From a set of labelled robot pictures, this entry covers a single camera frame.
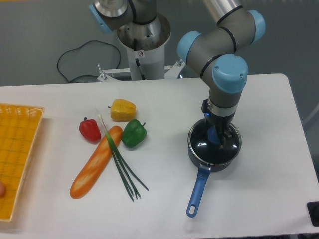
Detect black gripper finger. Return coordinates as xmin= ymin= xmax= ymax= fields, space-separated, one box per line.
xmin=221 ymin=129 xmax=233 ymax=151

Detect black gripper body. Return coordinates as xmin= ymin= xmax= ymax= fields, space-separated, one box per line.
xmin=201 ymin=99 xmax=235 ymax=134

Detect glass lid blue knob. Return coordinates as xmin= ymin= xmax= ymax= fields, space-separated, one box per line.
xmin=187 ymin=119 xmax=242 ymax=168

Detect dark blue saucepan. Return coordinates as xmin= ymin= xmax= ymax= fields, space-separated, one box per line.
xmin=186 ymin=118 xmax=242 ymax=218

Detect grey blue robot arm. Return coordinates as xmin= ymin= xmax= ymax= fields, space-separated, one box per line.
xmin=89 ymin=0 xmax=266 ymax=150

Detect green bell pepper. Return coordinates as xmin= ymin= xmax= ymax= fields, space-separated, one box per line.
xmin=122 ymin=119 xmax=147 ymax=148

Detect yellow bell pepper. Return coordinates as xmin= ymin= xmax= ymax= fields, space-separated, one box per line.
xmin=108 ymin=99 xmax=137 ymax=122

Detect green spring onion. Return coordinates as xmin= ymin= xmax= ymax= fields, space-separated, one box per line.
xmin=98 ymin=113 xmax=149 ymax=202

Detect black device at edge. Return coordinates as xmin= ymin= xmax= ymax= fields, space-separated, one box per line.
xmin=307 ymin=201 xmax=319 ymax=227

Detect red bell pepper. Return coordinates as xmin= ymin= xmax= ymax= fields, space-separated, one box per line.
xmin=79 ymin=117 xmax=101 ymax=144

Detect orange baguette bread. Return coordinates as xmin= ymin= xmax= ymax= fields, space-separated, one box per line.
xmin=69 ymin=135 xmax=112 ymax=199

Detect yellow woven basket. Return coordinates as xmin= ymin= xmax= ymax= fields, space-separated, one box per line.
xmin=0 ymin=103 xmax=45 ymax=222

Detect pink item in basket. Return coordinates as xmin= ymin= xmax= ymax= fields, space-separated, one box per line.
xmin=0 ymin=181 xmax=6 ymax=197

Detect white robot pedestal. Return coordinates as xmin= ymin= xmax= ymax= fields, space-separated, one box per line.
xmin=97 ymin=13 xmax=187 ymax=82

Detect black floor cable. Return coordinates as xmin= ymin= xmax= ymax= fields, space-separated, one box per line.
xmin=57 ymin=40 xmax=122 ymax=84

